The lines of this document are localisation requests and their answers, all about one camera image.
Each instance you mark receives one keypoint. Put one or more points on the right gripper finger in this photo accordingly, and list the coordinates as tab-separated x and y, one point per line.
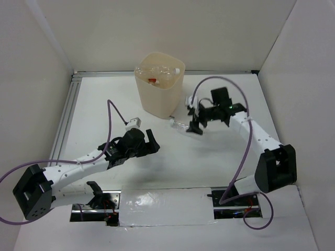
194	128
195	116

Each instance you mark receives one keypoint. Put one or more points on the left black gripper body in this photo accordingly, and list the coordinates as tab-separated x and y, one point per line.
132	152

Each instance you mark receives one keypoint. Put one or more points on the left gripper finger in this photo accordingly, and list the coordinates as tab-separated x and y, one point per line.
152	144
147	150

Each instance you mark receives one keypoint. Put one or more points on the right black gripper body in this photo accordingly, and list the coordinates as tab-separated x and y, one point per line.
209	113

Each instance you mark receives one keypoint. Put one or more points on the red-capped labelled small bottle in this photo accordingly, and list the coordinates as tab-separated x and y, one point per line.
153	81

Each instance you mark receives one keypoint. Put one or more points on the clear bottle blue cap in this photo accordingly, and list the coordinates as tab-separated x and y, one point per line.
155	70

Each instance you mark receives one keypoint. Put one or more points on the clear bottle white cap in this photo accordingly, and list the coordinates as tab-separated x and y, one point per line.
166	79

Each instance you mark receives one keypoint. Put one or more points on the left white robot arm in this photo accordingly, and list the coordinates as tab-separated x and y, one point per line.
41	189

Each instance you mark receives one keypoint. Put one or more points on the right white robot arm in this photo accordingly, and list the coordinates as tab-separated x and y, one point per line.
276	166

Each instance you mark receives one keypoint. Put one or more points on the beige plastic bin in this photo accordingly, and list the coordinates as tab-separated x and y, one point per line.
157	100

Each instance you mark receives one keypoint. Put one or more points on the white taped front panel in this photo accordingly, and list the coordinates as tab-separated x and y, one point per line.
166	207

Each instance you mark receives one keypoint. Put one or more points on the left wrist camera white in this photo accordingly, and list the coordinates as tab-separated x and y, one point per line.
134	123

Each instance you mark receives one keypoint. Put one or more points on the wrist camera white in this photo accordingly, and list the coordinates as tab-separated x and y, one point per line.
191	102
134	123

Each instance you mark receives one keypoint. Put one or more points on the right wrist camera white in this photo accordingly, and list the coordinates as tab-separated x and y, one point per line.
191	102

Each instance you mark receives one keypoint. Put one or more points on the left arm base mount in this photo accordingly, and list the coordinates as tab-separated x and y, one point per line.
105	209

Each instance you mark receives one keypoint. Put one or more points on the aluminium frame rail left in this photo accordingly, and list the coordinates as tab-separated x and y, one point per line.
62	134

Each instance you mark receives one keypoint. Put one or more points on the aluminium frame rail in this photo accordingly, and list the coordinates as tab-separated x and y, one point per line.
62	134
187	72

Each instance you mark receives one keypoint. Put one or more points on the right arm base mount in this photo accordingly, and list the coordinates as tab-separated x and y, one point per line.
234	209

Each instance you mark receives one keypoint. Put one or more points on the aluminium frame rail back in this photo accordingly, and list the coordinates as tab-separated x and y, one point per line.
187	72

